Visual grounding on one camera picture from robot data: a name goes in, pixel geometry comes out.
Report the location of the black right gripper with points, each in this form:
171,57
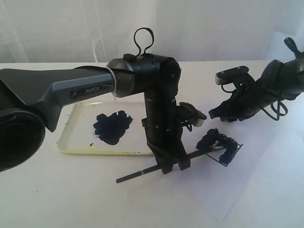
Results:
243,104

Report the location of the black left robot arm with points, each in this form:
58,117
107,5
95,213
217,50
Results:
31,102

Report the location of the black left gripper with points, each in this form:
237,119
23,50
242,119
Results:
166,146

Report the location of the white paint tray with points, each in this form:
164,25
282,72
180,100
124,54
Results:
105,128

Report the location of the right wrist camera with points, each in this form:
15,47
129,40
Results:
237,75

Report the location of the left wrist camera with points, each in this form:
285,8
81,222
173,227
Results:
190,114

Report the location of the white paper with square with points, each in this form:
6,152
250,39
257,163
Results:
278,145

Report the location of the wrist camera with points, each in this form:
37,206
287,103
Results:
190,114
237,75

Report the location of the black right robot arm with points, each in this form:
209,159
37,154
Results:
278,82

